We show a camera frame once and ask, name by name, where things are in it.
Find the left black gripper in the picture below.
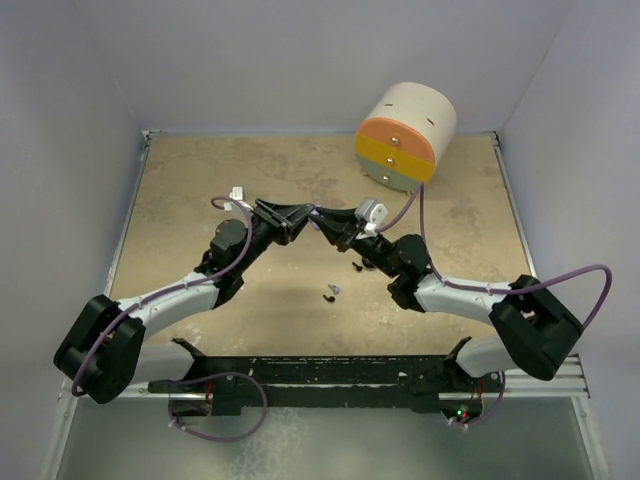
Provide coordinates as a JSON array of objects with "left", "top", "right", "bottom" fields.
[{"left": 234, "top": 199, "right": 312, "bottom": 274}]

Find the round cream drawer cabinet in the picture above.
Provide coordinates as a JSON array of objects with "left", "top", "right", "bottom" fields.
[{"left": 354, "top": 82, "right": 457, "bottom": 192}]

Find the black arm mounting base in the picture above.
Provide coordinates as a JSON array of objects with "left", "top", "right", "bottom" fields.
[{"left": 149, "top": 339, "right": 504, "bottom": 420}]

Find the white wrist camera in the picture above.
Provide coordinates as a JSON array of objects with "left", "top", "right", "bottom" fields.
[
  {"left": 354, "top": 198, "right": 388, "bottom": 239},
  {"left": 223, "top": 185, "right": 249, "bottom": 210}
]

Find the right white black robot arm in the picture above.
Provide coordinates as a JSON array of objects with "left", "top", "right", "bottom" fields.
[{"left": 310, "top": 208, "right": 584, "bottom": 391}]

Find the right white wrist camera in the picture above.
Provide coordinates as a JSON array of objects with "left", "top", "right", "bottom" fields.
[{"left": 354, "top": 198, "right": 388, "bottom": 239}]

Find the purple black wireless earbud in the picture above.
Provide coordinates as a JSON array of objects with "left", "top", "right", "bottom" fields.
[{"left": 323, "top": 284, "right": 341, "bottom": 303}]

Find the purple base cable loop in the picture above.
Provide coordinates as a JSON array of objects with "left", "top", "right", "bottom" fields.
[{"left": 167, "top": 372, "right": 270, "bottom": 442}]

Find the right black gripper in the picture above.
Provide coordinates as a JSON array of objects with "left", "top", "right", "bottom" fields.
[{"left": 311, "top": 207, "right": 401, "bottom": 279}]

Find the purple earbud charging case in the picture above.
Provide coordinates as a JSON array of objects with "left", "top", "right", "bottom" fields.
[{"left": 309, "top": 209, "right": 321, "bottom": 231}]

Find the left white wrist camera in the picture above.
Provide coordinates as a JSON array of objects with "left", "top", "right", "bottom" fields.
[{"left": 223, "top": 185, "right": 249, "bottom": 210}]

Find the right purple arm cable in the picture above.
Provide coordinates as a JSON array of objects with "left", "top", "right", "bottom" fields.
[{"left": 374, "top": 183, "right": 614, "bottom": 329}]

